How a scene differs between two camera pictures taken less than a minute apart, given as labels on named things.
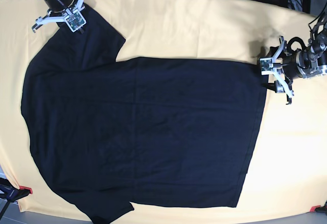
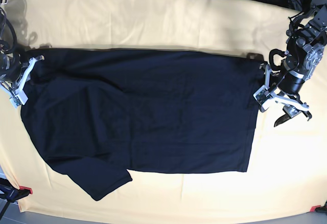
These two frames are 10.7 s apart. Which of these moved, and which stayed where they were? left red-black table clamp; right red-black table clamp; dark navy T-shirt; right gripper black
Moved: dark navy T-shirt; right gripper black
Stayed: left red-black table clamp; right red-black table clamp
